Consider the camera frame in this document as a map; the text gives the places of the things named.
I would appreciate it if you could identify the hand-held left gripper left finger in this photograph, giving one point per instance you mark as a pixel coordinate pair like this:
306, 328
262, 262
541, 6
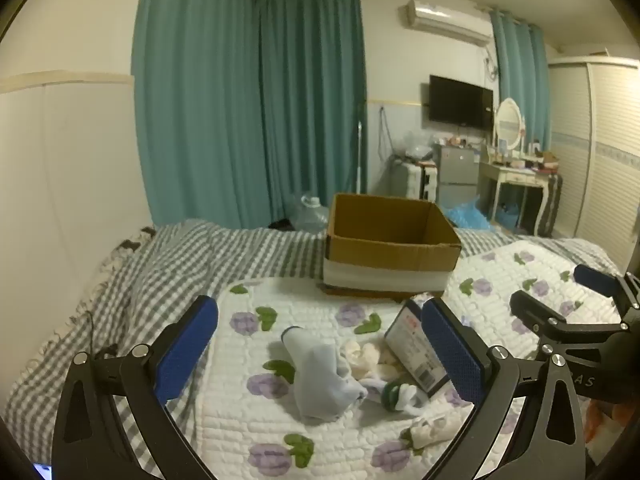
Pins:
187, 350

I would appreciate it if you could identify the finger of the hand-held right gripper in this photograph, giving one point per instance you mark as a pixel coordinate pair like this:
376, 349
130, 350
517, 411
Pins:
530, 310
595, 280

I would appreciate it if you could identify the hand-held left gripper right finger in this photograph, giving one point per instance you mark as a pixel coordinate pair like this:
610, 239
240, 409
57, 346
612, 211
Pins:
452, 355

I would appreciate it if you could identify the green and white sock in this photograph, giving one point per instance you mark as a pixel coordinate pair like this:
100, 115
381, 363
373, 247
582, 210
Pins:
400, 396

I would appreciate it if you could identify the cream fluffy sock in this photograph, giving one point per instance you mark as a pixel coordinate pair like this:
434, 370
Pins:
367, 357

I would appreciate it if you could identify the brown cardboard box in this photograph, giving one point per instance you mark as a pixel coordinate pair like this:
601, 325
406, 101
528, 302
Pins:
390, 255

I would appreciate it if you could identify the light blue sock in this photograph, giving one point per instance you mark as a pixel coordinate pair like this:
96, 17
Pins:
320, 380

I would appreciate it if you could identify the black and white flat package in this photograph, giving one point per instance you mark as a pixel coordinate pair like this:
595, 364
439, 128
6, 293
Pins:
410, 347

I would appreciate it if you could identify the orange cloth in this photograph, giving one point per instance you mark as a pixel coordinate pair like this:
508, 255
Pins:
612, 425

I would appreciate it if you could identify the grey checked bed sheet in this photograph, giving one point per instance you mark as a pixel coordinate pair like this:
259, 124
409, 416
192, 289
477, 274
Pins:
150, 275

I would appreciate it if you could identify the blue plastic bag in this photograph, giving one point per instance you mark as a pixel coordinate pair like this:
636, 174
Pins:
467, 215

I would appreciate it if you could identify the brown patterned bed cloth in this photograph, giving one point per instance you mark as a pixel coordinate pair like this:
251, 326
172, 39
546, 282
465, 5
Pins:
131, 242

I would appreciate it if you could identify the white wardrobe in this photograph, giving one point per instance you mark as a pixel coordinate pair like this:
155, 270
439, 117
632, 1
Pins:
600, 155

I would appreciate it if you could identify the white dressing table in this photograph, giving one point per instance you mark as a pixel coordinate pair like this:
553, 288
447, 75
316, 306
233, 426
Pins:
505, 172

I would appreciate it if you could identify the small grey fridge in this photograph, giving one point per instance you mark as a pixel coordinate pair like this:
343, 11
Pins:
457, 172

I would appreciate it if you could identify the white floral quilt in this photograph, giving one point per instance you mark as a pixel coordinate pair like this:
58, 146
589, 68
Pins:
320, 447

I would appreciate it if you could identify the white oval mirror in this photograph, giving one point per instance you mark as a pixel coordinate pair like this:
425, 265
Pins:
509, 121

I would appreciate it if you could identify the clear plastic water bottle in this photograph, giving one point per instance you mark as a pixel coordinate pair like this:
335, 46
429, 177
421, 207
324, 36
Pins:
309, 215

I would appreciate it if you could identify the lit phone screen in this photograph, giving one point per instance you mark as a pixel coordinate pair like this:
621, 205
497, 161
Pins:
44, 472

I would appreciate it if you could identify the clear plastic bag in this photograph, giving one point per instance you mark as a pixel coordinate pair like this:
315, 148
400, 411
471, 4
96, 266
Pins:
414, 145

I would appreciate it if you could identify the white mop pole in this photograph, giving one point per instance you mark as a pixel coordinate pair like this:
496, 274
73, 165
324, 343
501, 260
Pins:
360, 160

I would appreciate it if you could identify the narrow teal curtain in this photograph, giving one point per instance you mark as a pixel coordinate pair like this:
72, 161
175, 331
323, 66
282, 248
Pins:
520, 70

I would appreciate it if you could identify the wide teal curtain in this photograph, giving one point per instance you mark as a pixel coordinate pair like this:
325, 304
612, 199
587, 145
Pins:
195, 100

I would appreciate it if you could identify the white air conditioner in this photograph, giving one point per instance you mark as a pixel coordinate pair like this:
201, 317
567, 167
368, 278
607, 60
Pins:
445, 20

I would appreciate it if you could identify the black wall television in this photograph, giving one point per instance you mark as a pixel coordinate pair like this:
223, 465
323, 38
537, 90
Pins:
460, 102

